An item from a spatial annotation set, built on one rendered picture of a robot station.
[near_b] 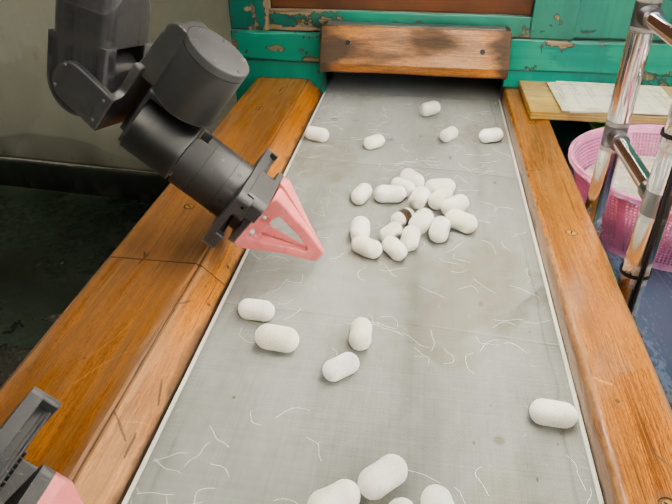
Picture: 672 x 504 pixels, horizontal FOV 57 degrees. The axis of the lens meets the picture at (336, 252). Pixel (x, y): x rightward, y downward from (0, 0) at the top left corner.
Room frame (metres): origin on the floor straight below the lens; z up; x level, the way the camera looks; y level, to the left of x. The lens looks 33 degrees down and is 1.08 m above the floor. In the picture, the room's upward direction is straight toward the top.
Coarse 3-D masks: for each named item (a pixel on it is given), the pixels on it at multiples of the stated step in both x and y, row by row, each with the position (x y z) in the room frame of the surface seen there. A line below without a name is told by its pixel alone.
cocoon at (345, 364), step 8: (328, 360) 0.35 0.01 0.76; (336, 360) 0.35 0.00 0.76; (344, 360) 0.35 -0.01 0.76; (352, 360) 0.36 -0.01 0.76; (328, 368) 0.35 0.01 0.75; (336, 368) 0.35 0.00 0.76; (344, 368) 0.35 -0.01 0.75; (352, 368) 0.35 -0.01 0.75; (328, 376) 0.34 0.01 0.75; (336, 376) 0.34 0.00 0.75; (344, 376) 0.35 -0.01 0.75
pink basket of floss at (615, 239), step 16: (640, 128) 0.82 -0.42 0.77; (656, 128) 0.81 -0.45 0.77; (576, 144) 0.76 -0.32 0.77; (592, 144) 0.79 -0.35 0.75; (640, 144) 0.81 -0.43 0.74; (656, 144) 0.81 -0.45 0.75; (576, 160) 0.75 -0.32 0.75; (592, 160) 0.78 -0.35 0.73; (576, 176) 0.70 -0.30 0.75; (608, 208) 0.63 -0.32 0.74; (624, 208) 0.61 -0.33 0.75; (608, 224) 0.63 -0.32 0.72; (624, 224) 0.61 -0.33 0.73; (608, 240) 0.64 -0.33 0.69; (624, 240) 0.62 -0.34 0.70; (624, 256) 0.62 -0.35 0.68; (656, 256) 0.60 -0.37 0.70
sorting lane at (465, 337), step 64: (384, 128) 0.88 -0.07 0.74; (320, 192) 0.67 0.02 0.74; (512, 192) 0.67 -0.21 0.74; (256, 256) 0.53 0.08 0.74; (384, 256) 0.53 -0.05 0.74; (448, 256) 0.53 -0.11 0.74; (512, 256) 0.53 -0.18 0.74; (320, 320) 0.42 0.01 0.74; (384, 320) 0.42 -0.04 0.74; (448, 320) 0.42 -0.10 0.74; (512, 320) 0.42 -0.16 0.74; (192, 384) 0.35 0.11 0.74; (256, 384) 0.35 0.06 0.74; (320, 384) 0.35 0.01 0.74; (384, 384) 0.35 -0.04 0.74; (448, 384) 0.35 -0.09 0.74; (512, 384) 0.35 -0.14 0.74; (192, 448) 0.28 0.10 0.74; (256, 448) 0.28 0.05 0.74; (320, 448) 0.28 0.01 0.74; (384, 448) 0.28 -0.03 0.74; (448, 448) 0.28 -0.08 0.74; (512, 448) 0.28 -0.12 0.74; (576, 448) 0.28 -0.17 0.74
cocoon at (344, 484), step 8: (344, 480) 0.24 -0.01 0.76; (328, 488) 0.24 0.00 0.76; (336, 488) 0.24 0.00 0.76; (344, 488) 0.24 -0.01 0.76; (352, 488) 0.24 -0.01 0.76; (312, 496) 0.23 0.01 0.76; (320, 496) 0.23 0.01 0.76; (328, 496) 0.23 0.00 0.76; (336, 496) 0.23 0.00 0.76; (344, 496) 0.23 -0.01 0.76; (352, 496) 0.23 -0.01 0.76; (360, 496) 0.24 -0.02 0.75
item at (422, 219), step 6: (420, 210) 0.59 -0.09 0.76; (426, 210) 0.59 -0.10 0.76; (414, 216) 0.57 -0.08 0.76; (420, 216) 0.57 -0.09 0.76; (426, 216) 0.57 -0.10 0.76; (432, 216) 0.58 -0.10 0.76; (414, 222) 0.57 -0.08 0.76; (420, 222) 0.56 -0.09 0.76; (426, 222) 0.57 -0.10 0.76; (420, 228) 0.56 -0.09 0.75; (426, 228) 0.56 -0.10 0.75
